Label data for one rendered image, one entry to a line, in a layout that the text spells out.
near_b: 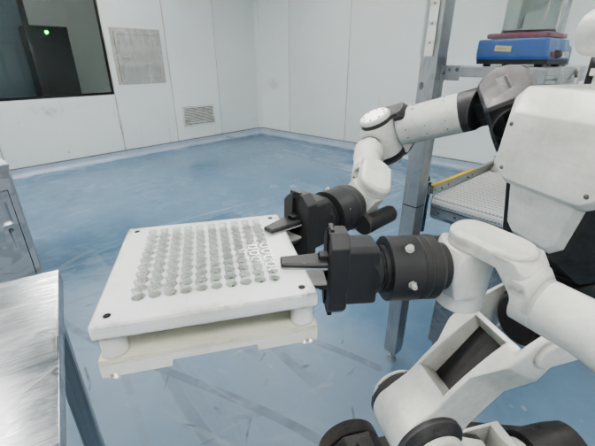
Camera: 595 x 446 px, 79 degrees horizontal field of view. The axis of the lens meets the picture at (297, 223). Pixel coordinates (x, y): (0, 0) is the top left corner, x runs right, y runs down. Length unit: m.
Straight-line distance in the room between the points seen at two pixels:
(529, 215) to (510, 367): 0.27
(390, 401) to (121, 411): 1.17
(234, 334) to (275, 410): 1.18
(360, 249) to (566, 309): 0.23
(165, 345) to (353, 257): 0.24
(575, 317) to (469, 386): 0.37
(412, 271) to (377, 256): 0.05
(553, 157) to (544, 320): 0.29
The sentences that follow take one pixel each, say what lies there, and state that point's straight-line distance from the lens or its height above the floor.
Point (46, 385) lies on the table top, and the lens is 0.68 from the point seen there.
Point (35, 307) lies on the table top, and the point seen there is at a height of 0.83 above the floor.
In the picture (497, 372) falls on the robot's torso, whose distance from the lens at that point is 0.80.
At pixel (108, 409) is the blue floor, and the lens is 1.78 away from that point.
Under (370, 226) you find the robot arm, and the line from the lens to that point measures 0.68.
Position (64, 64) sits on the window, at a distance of 5.48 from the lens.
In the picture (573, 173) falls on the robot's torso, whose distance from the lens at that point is 0.67.
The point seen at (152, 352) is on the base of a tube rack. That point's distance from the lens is 0.45.
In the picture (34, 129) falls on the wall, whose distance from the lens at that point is 5.40.
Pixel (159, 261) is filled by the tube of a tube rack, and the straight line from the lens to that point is 0.50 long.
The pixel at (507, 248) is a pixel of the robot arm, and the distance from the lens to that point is 0.50.
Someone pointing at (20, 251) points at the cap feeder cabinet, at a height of 0.26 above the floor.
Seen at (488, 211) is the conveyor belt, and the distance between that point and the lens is 1.37.
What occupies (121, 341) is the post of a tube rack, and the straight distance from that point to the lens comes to 0.45.
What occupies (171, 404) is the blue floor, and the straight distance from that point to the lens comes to 1.70.
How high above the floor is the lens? 1.26
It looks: 24 degrees down
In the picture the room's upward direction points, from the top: straight up
